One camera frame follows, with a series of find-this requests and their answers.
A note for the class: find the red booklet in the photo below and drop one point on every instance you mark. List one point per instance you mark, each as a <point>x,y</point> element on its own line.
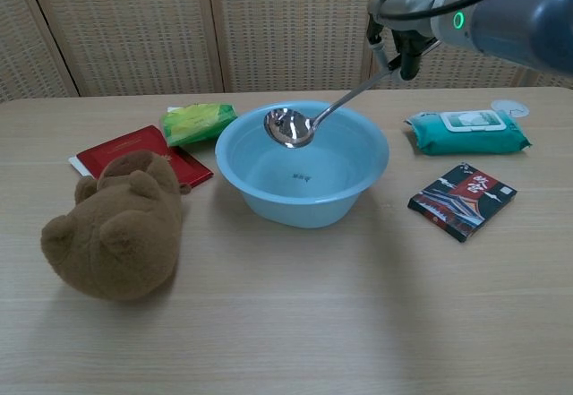
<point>134,148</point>

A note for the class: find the white round sticker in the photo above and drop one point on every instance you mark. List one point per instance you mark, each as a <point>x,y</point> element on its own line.
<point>512,105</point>

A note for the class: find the teal wet wipes pack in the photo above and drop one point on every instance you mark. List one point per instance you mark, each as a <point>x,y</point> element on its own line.
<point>465,135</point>

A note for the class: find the light blue plastic basin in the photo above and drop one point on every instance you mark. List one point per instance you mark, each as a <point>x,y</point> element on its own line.
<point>302,175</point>

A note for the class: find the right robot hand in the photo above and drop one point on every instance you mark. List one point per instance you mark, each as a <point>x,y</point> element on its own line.
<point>409,5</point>

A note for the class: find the brown plush toy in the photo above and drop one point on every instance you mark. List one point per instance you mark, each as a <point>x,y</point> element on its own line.
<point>121,234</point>

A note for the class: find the dark printed card box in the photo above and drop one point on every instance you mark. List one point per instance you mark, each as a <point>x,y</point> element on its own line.
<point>463,200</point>

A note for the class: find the green snack packet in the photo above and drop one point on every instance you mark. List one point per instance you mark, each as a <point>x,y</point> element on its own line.
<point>197,122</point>

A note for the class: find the woven folding screen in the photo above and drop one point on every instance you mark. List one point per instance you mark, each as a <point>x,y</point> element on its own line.
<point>224,28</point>

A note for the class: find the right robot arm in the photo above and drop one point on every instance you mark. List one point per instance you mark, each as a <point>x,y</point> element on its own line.
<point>515,14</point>

